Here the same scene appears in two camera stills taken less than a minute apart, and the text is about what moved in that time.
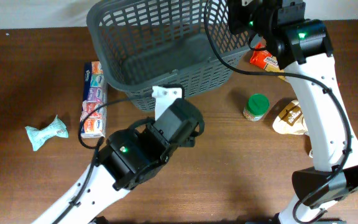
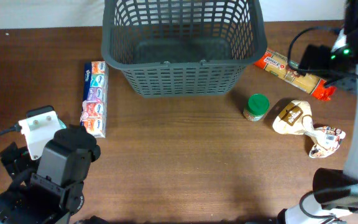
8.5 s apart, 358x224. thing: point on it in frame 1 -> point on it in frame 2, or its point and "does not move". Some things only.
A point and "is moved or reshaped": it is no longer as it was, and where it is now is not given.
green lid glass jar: (257, 107) does not move
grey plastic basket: (141, 44) is moved or reshaped
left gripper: (191, 142) -> (81, 127)
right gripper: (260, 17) -> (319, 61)
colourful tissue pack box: (95, 93) does not move
